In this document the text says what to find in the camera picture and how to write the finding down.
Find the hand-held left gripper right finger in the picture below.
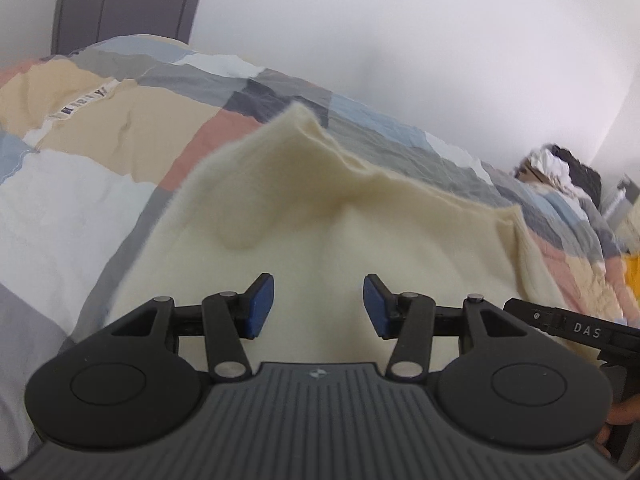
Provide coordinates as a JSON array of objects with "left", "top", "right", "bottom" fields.
[{"left": 363, "top": 274, "right": 536, "bottom": 381}]

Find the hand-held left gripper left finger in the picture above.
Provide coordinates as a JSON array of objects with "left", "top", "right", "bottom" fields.
[{"left": 107, "top": 272, "right": 276, "bottom": 381}]

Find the cream striped fleece sweater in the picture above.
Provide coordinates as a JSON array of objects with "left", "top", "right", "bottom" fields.
[{"left": 102, "top": 102, "right": 601, "bottom": 376}]

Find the person's right hand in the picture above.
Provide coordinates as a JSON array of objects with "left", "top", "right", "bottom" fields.
[{"left": 595, "top": 394, "right": 640, "bottom": 458}]

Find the yellow cloth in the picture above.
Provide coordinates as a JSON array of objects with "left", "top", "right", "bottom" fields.
[{"left": 620, "top": 252, "right": 640, "bottom": 302}]

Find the white bottle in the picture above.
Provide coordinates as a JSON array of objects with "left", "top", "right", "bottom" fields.
[{"left": 602, "top": 175, "right": 633, "bottom": 222}]

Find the black garment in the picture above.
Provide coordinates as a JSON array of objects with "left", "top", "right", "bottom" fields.
[{"left": 550, "top": 145, "right": 603, "bottom": 211}]

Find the brown cardboard box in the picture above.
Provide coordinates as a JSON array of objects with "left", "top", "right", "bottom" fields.
[{"left": 512, "top": 159, "right": 546, "bottom": 182}]

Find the patchwork bed quilt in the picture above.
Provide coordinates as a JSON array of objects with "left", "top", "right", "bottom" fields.
[{"left": 0, "top": 35, "right": 640, "bottom": 461}]

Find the grey door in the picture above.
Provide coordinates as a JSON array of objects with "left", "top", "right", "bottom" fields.
[{"left": 51, "top": 0, "right": 213, "bottom": 56}]

